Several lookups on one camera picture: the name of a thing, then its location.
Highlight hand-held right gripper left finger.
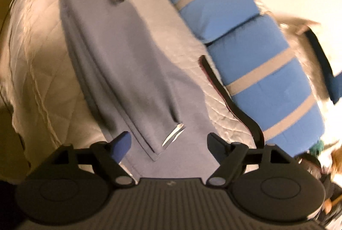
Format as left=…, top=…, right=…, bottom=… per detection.
left=51, top=131, right=138, bottom=188

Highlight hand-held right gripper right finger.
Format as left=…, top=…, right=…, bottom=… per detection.
left=207, top=132, right=300, bottom=188

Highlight grey fleece pants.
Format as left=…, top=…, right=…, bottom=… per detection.
left=59, top=0, right=222, bottom=177

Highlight large blue striped pillow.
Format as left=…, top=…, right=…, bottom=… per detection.
left=207, top=15, right=325, bottom=158

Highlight teal yarn bundle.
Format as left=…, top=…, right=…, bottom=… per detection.
left=310, top=139, right=326, bottom=157

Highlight black bag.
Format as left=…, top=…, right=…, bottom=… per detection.
left=296, top=152, right=342, bottom=221

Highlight navy folded cloth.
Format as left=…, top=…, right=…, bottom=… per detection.
left=305, top=28, right=342, bottom=105

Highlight black strap with red edge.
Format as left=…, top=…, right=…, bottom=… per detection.
left=199, top=55, right=265, bottom=151

